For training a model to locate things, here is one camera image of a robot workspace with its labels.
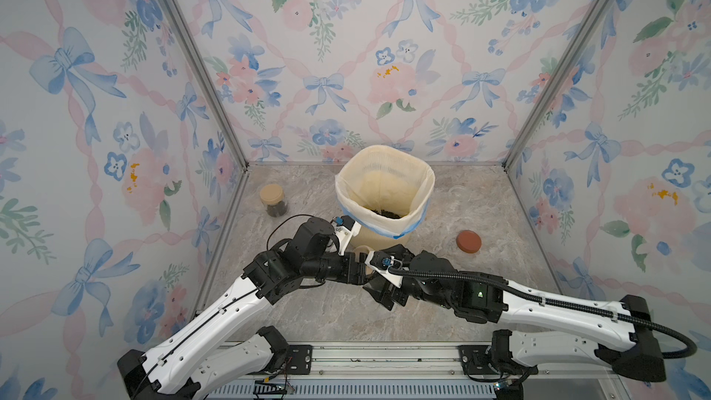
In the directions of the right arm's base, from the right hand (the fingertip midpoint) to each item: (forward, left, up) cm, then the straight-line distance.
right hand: (375, 266), depth 67 cm
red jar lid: (+20, -33, -22) cm, 45 cm away
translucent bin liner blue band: (+33, -4, -9) cm, 34 cm away
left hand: (-2, 0, +2) cm, 3 cm away
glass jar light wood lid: (+30, +34, -10) cm, 47 cm away
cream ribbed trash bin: (+10, -3, +4) cm, 11 cm away
